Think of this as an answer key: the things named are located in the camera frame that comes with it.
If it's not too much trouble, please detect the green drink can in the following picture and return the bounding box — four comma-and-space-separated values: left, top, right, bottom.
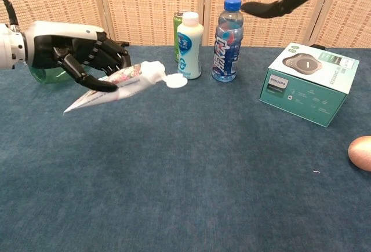
173, 10, 189, 63

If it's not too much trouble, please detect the white milk drink bottle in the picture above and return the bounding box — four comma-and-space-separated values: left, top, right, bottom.
177, 12, 202, 81

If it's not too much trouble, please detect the woven bamboo folding screen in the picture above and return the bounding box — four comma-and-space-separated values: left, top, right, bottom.
0, 0, 371, 49

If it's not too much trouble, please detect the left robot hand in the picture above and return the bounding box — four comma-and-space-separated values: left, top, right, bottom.
21, 20, 131, 93

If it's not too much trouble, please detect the copper pink egg ball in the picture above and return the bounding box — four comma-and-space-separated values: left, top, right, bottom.
348, 136, 371, 172

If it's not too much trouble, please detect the floral white toothpaste tube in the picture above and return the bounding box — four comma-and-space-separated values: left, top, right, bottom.
63, 60, 188, 116

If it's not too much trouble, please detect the green plastic spray bottle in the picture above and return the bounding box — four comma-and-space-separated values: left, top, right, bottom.
28, 41, 130, 85

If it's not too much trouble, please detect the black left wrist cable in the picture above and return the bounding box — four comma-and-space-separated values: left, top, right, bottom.
0, 0, 19, 27

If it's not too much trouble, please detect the teal Philips product box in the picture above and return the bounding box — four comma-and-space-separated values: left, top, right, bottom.
258, 42, 360, 128

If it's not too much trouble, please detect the blue sports drink bottle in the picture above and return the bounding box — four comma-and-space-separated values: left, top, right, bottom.
211, 0, 245, 83

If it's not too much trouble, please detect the blue table cloth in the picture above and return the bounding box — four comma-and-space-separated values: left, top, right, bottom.
0, 42, 371, 252

